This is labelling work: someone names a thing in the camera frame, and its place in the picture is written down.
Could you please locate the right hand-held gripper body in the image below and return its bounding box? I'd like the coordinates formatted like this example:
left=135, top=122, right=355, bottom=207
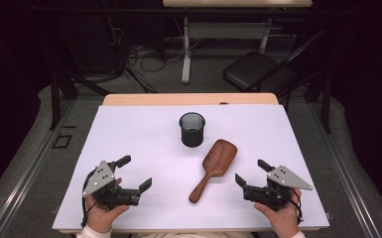
left=242, top=164, right=314, bottom=212

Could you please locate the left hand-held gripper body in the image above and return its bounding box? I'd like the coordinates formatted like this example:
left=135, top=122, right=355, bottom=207
left=81, top=160, right=143, bottom=211

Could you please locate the brown wooden hairbrush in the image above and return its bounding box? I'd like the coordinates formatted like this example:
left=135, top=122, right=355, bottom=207
left=189, top=138, right=239, bottom=204

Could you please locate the black mesh cup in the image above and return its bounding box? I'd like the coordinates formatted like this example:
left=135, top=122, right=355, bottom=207
left=179, top=111, right=206, bottom=149

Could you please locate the person's left hand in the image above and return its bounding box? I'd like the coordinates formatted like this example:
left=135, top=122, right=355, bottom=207
left=84, top=177, right=131, bottom=234

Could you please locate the person's right hand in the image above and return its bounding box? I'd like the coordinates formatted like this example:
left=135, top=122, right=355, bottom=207
left=253, top=186, right=303, bottom=238

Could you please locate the white board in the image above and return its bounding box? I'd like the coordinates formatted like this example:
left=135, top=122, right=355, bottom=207
left=52, top=104, right=330, bottom=231

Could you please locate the black metal stand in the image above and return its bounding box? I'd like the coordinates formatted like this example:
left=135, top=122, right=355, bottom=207
left=48, top=63, right=113, bottom=132
left=304, top=70, right=333, bottom=135

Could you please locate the wooden table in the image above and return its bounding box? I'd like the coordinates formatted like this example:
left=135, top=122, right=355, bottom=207
left=59, top=92, right=325, bottom=234

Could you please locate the black folding chair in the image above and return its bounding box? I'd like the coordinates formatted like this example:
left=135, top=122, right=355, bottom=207
left=222, top=29, right=328, bottom=100

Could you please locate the white desk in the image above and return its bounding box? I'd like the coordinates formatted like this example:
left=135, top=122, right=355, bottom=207
left=162, top=0, right=314, bottom=84

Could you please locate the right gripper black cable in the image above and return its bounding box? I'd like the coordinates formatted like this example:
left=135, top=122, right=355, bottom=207
left=289, top=189, right=305, bottom=224

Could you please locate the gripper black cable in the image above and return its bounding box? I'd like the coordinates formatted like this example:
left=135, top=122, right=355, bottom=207
left=289, top=189, right=305, bottom=224
left=80, top=167, right=98, bottom=229

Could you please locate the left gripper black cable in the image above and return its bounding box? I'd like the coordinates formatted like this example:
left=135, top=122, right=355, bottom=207
left=80, top=167, right=98, bottom=229

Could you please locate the aluminium floor rail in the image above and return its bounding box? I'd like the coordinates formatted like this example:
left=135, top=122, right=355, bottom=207
left=0, top=100, right=75, bottom=238
left=311, top=102, right=382, bottom=238

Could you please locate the tangle of floor cables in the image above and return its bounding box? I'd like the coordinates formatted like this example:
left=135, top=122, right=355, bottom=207
left=105, top=16, right=187, bottom=94

